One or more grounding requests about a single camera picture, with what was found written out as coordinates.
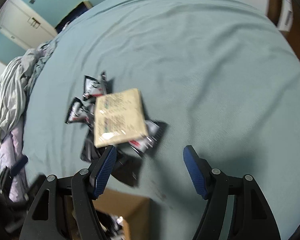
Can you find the black foil snack packet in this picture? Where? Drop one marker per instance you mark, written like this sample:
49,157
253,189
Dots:
124,168

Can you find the black white snack packet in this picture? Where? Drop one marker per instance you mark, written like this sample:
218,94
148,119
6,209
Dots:
79,113
147,144
93,87

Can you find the dark blue framed board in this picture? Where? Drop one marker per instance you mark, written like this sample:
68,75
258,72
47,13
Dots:
73,14

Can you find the brown cardboard box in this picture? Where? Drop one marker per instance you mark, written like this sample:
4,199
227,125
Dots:
133,209

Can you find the crumpled grey blanket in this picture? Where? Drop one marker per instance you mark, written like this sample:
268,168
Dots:
17,82

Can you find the teal bed sheet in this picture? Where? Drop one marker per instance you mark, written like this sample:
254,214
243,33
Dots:
217,72

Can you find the lilac quilt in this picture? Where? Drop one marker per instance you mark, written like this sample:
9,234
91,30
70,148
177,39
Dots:
10,153

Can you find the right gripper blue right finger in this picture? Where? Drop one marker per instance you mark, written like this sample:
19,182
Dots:
199,171

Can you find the beige snack packet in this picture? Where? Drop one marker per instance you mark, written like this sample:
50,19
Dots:
119,118

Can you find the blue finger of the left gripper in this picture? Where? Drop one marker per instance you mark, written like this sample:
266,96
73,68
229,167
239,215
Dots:
18,166

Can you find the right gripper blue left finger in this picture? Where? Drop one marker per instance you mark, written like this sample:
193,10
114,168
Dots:
101,171

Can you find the white door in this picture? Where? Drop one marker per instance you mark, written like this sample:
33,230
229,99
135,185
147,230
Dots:
22,25

